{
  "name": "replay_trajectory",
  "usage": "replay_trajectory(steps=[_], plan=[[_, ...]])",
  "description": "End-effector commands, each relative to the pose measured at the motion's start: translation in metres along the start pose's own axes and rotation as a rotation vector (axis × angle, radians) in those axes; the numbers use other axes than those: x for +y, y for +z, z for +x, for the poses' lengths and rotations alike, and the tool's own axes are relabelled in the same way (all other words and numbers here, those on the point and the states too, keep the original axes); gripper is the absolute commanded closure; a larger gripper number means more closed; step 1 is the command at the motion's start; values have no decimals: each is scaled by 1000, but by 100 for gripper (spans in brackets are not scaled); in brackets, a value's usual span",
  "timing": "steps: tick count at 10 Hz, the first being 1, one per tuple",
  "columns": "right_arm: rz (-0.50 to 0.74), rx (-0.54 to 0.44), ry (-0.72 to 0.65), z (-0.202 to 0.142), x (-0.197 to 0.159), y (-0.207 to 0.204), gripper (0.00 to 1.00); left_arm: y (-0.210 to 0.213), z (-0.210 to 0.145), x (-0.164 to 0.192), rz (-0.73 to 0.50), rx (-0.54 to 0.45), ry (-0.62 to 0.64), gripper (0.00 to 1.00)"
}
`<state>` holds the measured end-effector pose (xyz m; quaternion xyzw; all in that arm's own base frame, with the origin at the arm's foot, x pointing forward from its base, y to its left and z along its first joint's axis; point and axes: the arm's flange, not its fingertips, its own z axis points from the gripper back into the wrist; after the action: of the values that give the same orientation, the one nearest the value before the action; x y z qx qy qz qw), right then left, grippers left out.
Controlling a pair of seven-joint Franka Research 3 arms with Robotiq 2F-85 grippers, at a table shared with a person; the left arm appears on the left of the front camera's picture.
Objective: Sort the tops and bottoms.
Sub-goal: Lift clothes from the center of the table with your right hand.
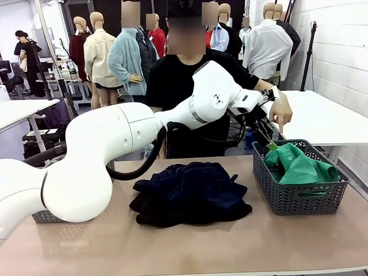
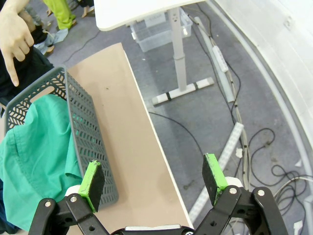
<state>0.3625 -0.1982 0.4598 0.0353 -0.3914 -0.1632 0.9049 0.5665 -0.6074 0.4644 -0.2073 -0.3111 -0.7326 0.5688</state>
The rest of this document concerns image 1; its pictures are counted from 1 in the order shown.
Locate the person in black t-shirt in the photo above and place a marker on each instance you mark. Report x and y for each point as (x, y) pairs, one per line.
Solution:
(172, 80)

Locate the black garment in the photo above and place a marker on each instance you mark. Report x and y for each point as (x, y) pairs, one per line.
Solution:
(187, 217)

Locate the mannequin in white green top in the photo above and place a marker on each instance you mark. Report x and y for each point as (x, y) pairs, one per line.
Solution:
(244, 34)

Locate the white side table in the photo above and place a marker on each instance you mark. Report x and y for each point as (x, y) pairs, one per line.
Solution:
(330, 120)

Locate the person's left hand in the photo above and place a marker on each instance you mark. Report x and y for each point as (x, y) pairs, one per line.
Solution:
(283, 112)

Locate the white table leg frame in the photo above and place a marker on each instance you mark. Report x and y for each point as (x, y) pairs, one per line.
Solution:
(333, 153)

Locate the mannequin in pale blue shirt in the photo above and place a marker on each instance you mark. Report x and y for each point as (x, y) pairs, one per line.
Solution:
(220, 40)

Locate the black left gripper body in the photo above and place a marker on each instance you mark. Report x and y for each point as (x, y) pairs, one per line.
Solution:
(260, 120)

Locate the mannequin in maroon top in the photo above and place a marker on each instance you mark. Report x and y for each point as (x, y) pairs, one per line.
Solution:
(77, 51)

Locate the light blue denim heap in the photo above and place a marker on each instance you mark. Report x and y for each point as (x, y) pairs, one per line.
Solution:
(148, 152)

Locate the background person black white clothes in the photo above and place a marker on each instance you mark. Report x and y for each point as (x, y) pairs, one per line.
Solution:
(28, 57)

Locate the green garment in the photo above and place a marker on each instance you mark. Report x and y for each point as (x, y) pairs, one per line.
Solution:
(302, 169)

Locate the black tripod stand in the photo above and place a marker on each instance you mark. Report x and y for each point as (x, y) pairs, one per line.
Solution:
(309, 57)

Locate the mannequin in light blue fleece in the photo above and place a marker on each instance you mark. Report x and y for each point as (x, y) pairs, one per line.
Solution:
(123, 57)

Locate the mannequin in black jacket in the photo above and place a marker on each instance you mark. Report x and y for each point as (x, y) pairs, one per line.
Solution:
(234, 40)

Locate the mannequin in black coat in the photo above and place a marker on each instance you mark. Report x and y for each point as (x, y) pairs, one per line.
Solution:
(293, 37)

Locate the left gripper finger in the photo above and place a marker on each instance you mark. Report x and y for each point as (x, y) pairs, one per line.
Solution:
(260, 139)
(271, 143)

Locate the bright blue cloth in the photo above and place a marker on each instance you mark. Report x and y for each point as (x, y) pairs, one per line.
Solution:
(249, 141)

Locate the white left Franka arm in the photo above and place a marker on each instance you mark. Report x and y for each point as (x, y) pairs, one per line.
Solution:
(95, 172)

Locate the person's left forearm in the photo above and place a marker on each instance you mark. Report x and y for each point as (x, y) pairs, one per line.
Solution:
(264, 85)

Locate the mannequin in white shirt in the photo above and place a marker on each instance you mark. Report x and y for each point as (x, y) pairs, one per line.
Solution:
(267, 49)

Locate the black bag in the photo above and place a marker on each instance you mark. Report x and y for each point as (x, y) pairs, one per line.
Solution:
(30, 155)

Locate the mannequin in red top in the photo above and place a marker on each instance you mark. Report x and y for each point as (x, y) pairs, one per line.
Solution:
(158, 40)

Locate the grey plastic lattice basket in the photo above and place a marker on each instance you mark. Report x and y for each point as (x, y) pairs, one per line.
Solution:
(43, 217)
(302, 201)

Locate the white wristband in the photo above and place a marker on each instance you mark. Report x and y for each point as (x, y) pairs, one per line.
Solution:
(276, 92)

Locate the mannequin in cream jacket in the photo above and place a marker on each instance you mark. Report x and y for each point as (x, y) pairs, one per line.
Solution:
(97, 57)

